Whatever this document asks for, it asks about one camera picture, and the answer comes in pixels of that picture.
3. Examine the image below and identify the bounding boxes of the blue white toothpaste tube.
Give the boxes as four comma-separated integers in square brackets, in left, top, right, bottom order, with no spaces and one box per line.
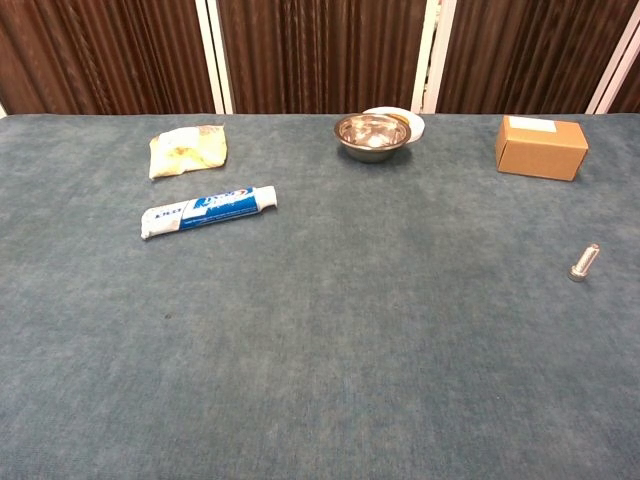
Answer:
[140,185,279,241]

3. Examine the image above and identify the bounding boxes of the small metal cylinder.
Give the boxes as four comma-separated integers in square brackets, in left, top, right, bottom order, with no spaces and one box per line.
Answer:
[567,242,601,283]

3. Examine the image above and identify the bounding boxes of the blue table mat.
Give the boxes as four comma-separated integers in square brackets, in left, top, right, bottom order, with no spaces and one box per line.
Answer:
[0,113,640,480]

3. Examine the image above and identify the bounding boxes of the stainless steel bowl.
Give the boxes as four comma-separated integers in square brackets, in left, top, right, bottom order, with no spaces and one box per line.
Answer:
[333,113,413,164]

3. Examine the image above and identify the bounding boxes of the brown cardboard box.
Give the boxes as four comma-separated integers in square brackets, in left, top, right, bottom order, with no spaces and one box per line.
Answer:
[494,115,590,182]

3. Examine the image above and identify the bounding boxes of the brown ribbed partition panel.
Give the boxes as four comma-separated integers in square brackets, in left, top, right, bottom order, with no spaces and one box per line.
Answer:
[607,49,640,115]
[436,0,634,115]
[0,0,216,116]
[217,0,430,115]

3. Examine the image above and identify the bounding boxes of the white plate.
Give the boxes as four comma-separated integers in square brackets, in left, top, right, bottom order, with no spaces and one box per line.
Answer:
[362,105,426,147]

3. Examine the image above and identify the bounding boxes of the pale yellow snack packet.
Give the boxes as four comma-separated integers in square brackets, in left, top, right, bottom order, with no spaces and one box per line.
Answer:
[148,124,229,181]

